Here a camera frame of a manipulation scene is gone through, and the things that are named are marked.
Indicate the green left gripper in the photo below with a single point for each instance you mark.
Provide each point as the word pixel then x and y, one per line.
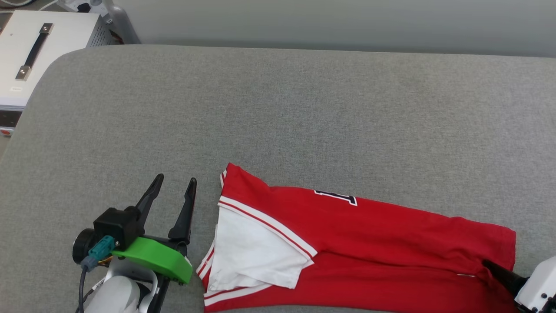
pixel 160 258

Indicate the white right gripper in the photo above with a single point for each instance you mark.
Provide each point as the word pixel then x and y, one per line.
pixel 541 287

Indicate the red and white basketball jersey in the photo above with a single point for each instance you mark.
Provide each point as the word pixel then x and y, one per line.
pixel 369 243

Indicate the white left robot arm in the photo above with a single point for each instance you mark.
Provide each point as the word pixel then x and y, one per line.
pixel 117 295

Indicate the white equipment case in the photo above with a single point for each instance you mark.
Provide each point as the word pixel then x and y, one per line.
pixel 65 43

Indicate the white power strip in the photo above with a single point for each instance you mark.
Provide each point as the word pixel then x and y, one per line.
pixel 82 5

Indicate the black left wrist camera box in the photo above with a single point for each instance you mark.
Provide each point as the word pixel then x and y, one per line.
pixel 117 226

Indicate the teal left camera connector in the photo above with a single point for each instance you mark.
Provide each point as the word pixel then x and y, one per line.
pixel 100 252

